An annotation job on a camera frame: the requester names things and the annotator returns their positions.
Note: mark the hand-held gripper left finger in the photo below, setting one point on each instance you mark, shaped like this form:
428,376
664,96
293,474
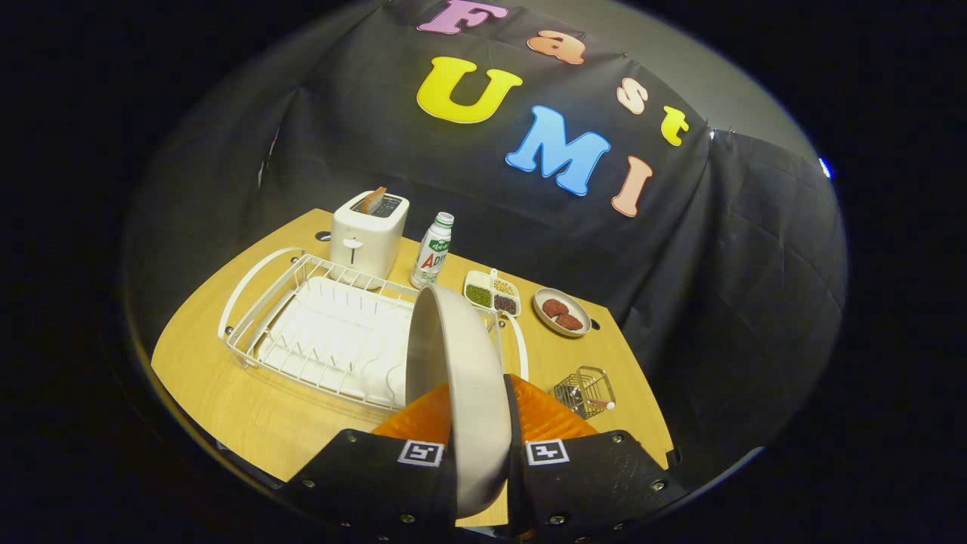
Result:
378,476

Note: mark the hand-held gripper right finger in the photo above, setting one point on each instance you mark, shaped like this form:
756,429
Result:
517,483

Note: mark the beige plate with meat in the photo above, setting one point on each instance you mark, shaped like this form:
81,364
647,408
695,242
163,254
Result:
580,308

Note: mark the divided white dish with beans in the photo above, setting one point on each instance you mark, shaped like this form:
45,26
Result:
478,295

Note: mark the red meat slice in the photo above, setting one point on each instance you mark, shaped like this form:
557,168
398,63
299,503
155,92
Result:
570,322
555,307

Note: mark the white drink bottle green label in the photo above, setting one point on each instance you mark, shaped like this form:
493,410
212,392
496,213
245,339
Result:
432,253

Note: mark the white toaster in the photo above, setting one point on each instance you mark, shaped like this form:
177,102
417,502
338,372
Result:
370,242

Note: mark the brown bread slice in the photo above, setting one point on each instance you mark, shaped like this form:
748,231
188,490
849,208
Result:
373,201

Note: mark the black backdrop cloth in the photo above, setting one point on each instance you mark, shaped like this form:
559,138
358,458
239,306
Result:
718,264

